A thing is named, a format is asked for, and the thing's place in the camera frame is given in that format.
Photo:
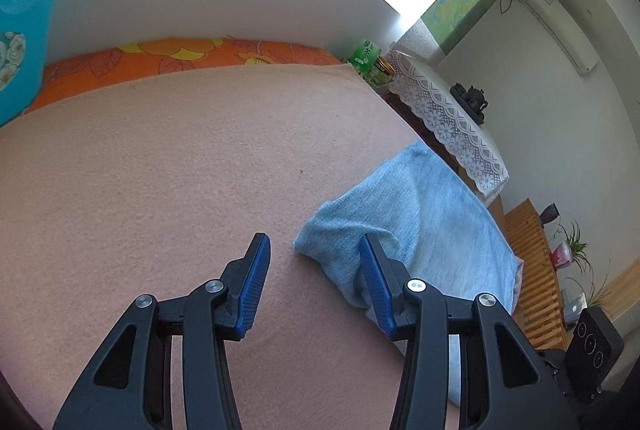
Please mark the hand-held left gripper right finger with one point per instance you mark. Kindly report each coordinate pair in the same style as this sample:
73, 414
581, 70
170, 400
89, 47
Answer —
377, 290

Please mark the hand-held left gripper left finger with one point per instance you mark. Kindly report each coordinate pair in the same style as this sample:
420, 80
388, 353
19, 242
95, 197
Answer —
252, 290

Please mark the blue denim pants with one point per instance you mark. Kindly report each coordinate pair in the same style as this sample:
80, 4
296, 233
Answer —
440, 230

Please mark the green potted plant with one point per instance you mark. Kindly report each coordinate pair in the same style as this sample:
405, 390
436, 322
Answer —
597, 295

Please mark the wooden slatted bench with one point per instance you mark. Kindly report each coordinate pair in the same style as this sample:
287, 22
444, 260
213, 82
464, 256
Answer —
535, 270

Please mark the green plant in red pot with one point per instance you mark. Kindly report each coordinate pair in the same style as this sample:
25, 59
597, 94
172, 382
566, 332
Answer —
560, 255

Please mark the beige blanket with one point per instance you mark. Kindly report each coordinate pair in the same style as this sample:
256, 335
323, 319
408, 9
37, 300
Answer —
175, 185

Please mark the dark vase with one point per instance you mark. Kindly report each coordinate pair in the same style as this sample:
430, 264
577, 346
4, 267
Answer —
549, 214

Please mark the white lace cloth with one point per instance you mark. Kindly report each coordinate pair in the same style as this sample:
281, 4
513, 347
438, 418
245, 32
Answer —
450, 109

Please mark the dark teapot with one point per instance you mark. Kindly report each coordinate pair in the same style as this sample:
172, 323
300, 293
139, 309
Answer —
470, 97

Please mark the small glass jar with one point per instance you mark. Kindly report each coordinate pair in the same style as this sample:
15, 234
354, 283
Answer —
382, 67

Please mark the green package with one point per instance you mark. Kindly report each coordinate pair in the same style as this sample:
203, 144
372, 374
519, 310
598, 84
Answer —
362, 54

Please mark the orange floral bed sheet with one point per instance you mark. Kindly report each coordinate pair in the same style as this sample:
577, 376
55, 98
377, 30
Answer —
150, 54

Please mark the white air conditioner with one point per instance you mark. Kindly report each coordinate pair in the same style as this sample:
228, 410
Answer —
560, 24

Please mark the blue detergent bottle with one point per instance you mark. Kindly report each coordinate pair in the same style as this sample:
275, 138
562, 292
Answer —
30, 9

